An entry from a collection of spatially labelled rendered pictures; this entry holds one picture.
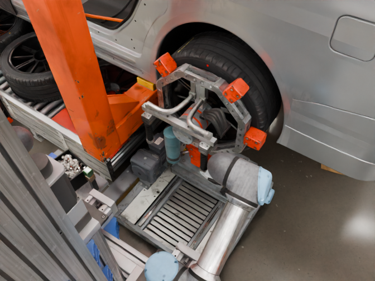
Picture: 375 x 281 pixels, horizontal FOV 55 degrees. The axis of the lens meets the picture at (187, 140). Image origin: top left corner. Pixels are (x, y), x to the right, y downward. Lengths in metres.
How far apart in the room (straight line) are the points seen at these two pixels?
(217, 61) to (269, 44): 0.26
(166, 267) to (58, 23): 1.01
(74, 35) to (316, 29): 0.96
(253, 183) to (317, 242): 1.42
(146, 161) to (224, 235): 1.16
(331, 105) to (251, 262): 1.19
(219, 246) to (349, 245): 1.51
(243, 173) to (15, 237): 0.72
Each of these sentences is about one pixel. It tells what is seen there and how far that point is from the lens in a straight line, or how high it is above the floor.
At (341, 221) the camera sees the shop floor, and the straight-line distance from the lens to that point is 2.68.
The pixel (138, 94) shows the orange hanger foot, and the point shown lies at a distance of 2.28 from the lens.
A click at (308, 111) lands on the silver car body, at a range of 1.72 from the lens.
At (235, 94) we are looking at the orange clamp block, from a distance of 1.62.
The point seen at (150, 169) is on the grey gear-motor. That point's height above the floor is 0.40.
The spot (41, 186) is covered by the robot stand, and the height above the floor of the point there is 1.65.
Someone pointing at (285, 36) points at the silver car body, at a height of 1.38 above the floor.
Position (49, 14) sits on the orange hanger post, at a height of 1.50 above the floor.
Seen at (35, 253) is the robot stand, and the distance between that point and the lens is 0.88.
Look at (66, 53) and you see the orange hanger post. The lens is 1.63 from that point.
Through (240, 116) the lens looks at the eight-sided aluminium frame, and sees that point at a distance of 1.71.
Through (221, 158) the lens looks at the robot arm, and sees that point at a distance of 1.23.
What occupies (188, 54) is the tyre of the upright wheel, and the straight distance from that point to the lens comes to 1.78.
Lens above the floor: 2.25
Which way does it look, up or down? 52 degrees down
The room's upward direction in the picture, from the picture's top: 2 degrees counter-clockwise
